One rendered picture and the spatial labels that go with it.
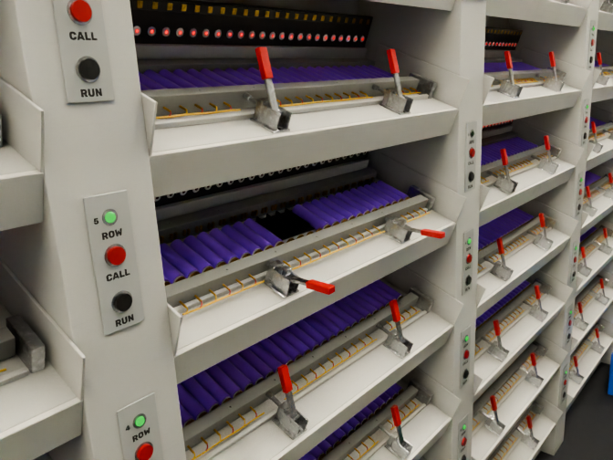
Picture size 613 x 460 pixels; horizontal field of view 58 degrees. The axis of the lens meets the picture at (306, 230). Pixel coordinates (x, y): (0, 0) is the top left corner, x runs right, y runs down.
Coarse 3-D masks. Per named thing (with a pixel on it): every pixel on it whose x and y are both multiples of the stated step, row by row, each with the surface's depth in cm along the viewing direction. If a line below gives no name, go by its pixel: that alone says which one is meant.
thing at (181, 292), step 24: (360, 216) 86; (384, 216) 88; (312, 240) 76; (336, 240) 80; (240, 264) 67; (264, 264) 69; (288, 264) 71; (168, 288) 59; (192, 288) 61; (216, 288) 64
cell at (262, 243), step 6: (240, 222) 76; (234, 228) 75; (240, 228) 75; (246, 228) 75; (246, 234) 74; (252, 234) 74; (252, 240) 74; (258, 240) 73; (264, 240) 73; (264, 246) 73
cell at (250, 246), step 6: (222, 228) 74; (228, 228) 74; (228, 234) 74; (234, 234) 73; (240, 234) 73; (234, 240) 73; (240, 240) 72; (246, 240) 72; (246, 246) 72; (252, 246) 72; (258, 246) 72; (252, 252) 71
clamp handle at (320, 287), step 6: (288, 270) 67; (288, 276) 67; (294, 276) 67; (300, 282) 66; (306, 282) 65; (312, 282) 65; (318, 282) 64; (312, 288) 64; (318, 288) 64; (324, 288) 63; (330, 288) 63
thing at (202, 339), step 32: (384, 160) 105; (224, 192) 78; (256, 192) 83; (416, 192) 100; (448, 192) 97; (416, 224) 94; (448, 224) 97; (352, 256) 79; (384, 256) 81; (416, 256) 91; (256, 288) 67; (352, 288) 79; (192, 320) 60; (224, 320) 61; (256, 320) 63; (288, 320) 69; (192, 352) 57; (224, 352) 61
